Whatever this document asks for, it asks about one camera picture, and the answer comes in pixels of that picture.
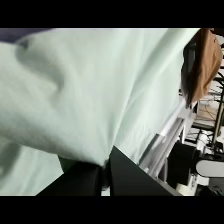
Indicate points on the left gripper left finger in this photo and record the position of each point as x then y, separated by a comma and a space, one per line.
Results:
83, 181

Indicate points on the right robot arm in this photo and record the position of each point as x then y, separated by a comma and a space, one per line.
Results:
181, 163

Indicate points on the brown garment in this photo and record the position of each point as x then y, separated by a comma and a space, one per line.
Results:
206, 63

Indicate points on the pale green shirt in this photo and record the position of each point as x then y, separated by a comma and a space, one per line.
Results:
100, 86

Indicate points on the silver frame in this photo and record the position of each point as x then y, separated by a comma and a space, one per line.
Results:
166, 140

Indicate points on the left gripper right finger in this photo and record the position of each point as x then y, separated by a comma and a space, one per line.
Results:
130, 176

